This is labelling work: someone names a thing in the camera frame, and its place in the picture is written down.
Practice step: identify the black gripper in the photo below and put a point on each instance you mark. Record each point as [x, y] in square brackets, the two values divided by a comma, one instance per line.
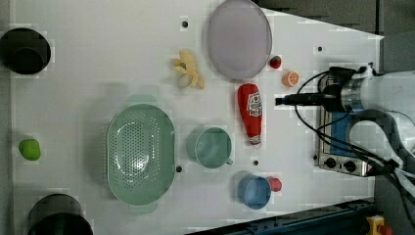
[330, 103]

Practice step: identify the lilac round plate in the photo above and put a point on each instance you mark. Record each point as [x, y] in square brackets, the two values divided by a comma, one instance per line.
[239, 39]

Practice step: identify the lower black cylinder post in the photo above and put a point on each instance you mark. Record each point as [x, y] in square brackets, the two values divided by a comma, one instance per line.
[58, 214]

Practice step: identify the red toy strawberry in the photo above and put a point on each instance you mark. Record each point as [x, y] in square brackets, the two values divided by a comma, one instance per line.
[275, 62]

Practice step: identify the peeled toy banana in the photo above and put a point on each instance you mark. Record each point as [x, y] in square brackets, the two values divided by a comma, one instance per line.
[187, 66]

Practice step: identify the orange slice toy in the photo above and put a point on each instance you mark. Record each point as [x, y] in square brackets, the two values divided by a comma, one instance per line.
[291, 78]

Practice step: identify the red ketchup bottle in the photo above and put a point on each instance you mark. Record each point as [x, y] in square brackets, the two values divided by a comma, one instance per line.
[250, 106]

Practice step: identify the green plastic mug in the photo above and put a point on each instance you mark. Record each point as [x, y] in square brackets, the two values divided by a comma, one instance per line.
[210, 147]

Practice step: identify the green plastic strainer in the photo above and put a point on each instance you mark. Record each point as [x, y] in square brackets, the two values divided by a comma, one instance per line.
[140, 149]

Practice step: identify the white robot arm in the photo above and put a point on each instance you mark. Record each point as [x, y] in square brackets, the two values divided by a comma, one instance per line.
[383, 99]

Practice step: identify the green toy lime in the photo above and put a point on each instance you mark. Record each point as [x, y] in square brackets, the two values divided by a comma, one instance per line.
[30, 149]

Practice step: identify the black toaster oven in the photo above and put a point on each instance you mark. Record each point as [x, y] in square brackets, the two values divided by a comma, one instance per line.
[336, 156]

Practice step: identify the small red toy fruit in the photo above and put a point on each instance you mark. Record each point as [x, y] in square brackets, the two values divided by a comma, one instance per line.
[275, 184]

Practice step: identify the blue plastic cup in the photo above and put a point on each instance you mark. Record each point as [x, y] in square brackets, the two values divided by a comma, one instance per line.
[254, 191]

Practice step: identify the yellow red emergency button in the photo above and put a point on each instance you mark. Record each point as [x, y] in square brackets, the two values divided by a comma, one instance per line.
[377, 226]

